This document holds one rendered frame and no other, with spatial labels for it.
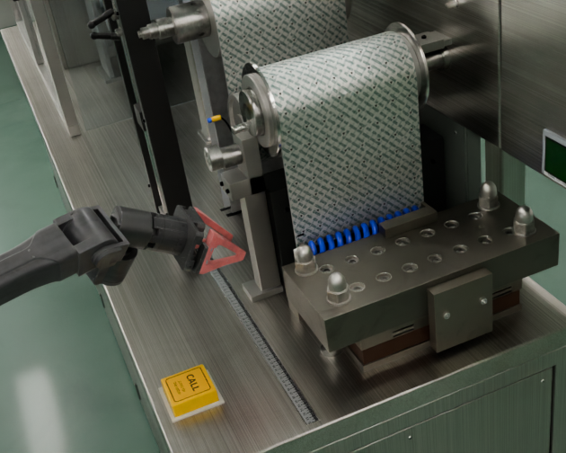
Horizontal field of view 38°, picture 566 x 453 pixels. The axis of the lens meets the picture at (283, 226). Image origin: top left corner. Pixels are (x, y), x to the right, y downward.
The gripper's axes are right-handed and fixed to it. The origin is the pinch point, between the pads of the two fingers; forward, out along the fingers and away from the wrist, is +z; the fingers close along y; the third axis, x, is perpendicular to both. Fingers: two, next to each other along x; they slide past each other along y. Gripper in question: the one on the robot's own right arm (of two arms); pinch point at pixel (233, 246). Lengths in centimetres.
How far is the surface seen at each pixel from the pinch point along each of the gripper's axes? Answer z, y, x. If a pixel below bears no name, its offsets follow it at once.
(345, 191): 15.2, 0.5, 13.0
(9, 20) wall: 47, -557, -79
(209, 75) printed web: 2.5, -37.8, 17.9
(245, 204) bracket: 3.5, -7.7, 4.5
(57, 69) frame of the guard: -10, -102, -3
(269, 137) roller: -0.5, -0.8, 18.2
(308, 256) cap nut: 8.2, 8.4, 4.0
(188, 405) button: -4.7, 13.4, -20.8
